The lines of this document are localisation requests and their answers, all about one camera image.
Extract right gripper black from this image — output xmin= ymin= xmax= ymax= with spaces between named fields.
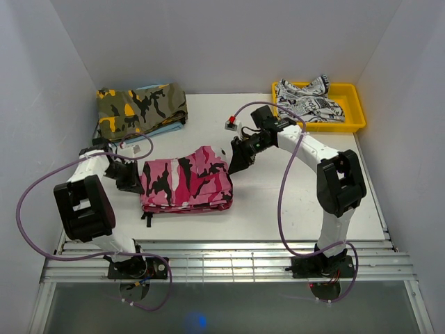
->
xmin=228 ymin=133 xmax=273 ymax=175

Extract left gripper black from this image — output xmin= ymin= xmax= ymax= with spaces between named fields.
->
xmin=103 ymin=159 xmax=145 ymax=194

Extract pink camouflage trousers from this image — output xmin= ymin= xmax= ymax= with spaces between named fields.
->
xmin=140 ymin=145 xmax=233 ymax=228

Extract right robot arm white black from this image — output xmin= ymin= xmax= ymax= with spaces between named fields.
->
xmin=225 ymin=102 xmax=366 ymax=279

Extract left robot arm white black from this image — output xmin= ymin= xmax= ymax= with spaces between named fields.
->
xmin=54 ymin=138 xmax=147 ymax=278

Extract green camouflage folded trousers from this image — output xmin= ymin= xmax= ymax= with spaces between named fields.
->
xmin=96 ymin=83 xmax=188 ymax=141

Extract white black newsprint trousers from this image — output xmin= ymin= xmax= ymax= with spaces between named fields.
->
xmin=273 ymin=74 xmax=346 ymax=123

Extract light blue folded garment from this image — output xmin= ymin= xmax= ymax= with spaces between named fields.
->
xmin=118 ymin=83 xmax=184 ymax=145

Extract yellow plastic tray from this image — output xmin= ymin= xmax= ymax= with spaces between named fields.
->
xmin=271 ymin=80 xmax=368 ymax=134

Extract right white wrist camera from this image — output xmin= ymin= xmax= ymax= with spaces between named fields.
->
xmin=225 ymin=116 xmax=243 ymax=138

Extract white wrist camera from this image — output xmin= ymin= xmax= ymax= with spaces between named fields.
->
xmin=118 ymin=143 xmax=141 ymax=158
xmin=225 ymin=116 xmax=243 ymax=138

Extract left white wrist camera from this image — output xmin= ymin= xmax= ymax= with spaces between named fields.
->
xmin=118 ymin=143 xmax=141 ymax=158

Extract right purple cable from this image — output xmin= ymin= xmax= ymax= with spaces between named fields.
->
xmin=230 ymin=101 xmax=359 ymax=304

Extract purple cable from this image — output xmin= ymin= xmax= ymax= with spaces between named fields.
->
xmin=15 ymin=132 xmax=173 ymax=312
xmin=230 ymin=101 xmax=359 ymax=304

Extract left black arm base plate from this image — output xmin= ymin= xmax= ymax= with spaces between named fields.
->
xmin=107 ymin=256 xmax=168 ymax=280

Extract aluminium frame rail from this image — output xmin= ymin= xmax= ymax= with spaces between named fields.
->
xmin=40 ymin=240 xmax=416 ymax=283

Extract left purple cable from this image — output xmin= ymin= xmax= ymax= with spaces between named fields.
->
xmin=15 ymin=132 xmax=173 ymax=312

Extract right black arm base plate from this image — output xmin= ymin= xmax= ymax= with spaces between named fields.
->
xmin=286 ymin=255 xmax=355 ymax=279

